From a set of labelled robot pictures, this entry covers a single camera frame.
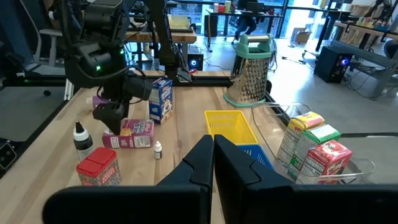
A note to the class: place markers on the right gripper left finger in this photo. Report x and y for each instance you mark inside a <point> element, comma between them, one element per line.
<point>192,186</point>

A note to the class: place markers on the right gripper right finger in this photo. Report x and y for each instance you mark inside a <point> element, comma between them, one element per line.
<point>242,193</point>

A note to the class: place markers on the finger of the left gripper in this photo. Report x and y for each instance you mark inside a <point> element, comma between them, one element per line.
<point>112,116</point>

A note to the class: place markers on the purple label spice jar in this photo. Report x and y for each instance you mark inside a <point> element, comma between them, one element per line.
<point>99,101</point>

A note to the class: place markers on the purple Raisin Bran cereal box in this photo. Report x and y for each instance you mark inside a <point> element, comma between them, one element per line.
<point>133,133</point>

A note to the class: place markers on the blue Frosted Flakes cereal box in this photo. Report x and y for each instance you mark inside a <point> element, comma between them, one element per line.
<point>161,102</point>

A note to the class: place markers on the yellow Corn Pops cereal box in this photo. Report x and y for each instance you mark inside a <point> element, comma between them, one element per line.
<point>295,137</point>

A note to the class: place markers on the green cereal box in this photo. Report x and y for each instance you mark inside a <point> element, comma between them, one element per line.
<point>311,146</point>

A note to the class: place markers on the red cereal box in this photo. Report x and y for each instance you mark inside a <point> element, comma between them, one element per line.
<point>326,161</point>

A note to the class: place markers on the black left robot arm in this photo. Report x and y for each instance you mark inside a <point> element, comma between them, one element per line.
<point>93,59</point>

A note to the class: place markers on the tall black food colouring bottle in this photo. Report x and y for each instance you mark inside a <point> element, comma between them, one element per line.
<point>83,146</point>

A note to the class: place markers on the blue plastic basket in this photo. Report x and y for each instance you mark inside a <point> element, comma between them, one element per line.
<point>258,154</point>

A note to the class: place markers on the small white cap dropper bottle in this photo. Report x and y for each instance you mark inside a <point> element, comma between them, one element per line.
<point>158,152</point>

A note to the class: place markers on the silver aluminium extrusion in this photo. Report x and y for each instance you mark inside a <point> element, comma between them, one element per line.
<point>68,90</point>

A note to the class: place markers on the red cube block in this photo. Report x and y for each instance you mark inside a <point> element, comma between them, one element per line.
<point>99,168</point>

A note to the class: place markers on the yellow plastic basket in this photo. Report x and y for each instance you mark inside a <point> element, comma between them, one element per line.
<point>230,124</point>

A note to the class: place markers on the wooden workbench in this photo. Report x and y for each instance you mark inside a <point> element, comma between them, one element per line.
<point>183,36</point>

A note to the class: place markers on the white office chair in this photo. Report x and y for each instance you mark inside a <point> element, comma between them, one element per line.
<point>49,32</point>

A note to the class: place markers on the clear plastic bin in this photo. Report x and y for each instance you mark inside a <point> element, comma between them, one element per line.
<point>357,171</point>

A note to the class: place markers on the person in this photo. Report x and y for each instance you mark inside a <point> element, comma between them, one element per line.
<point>245,25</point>

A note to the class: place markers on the black computer tower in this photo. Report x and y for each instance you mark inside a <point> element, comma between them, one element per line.
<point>329,65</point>

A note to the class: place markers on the black desk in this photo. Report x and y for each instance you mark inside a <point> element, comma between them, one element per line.
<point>270,14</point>

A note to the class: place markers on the cardboard box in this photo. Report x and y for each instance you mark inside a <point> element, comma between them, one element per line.
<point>303,35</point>

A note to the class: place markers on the black table-level camera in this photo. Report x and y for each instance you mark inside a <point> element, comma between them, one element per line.
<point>7,155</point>

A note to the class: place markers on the grey metal desk frame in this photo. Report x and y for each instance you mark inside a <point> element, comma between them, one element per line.
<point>373,58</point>

